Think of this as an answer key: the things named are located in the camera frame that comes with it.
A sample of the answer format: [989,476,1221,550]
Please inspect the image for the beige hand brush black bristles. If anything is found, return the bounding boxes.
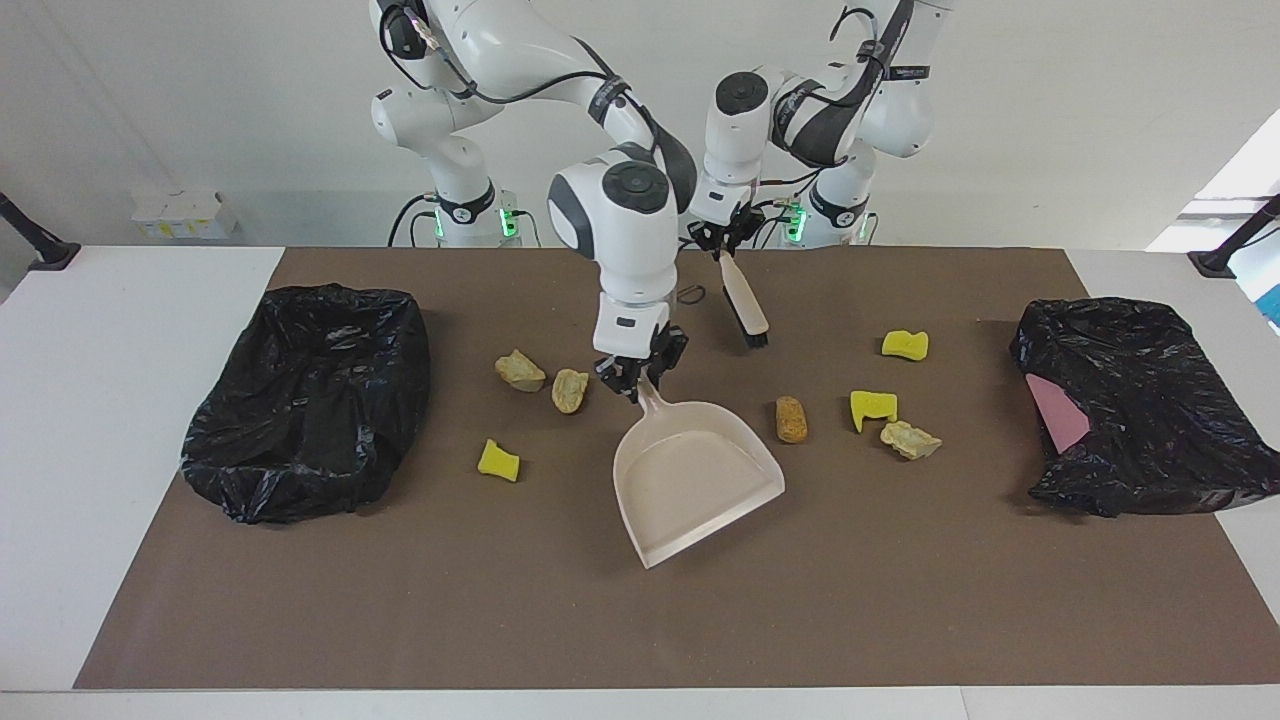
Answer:
[718,250,771,349]

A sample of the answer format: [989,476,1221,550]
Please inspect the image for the chunky pale bread piece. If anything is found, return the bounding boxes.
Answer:
[494,349,548,393]

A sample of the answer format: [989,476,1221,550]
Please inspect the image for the beige plastic dustpan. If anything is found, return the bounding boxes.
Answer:
[612,375,787,570]

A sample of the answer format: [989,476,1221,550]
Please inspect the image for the left black trash bag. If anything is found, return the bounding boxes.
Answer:
[180,284,432,525]

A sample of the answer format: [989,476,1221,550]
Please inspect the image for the black bag with pink bin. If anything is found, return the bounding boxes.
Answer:
[1010,297,1280,518]

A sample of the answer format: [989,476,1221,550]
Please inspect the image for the brown table mat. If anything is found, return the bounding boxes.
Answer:
[73,247,1280,691]

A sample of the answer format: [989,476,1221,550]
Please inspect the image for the black clamp stand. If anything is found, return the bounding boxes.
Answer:
[0,192,82,272]
[1188,194,1280,279]

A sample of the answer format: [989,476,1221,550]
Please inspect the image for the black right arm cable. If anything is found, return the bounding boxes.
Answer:
[380,0,706,303]

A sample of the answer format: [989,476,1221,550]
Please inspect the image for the black right base cable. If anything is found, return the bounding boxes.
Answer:
[386,193,441,249]

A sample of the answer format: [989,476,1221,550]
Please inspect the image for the pink bin wall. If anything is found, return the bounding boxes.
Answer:
[1025,373,1092,454]

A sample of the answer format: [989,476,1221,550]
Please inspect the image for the white wall socket box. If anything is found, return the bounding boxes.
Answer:
[132,190,239,241]

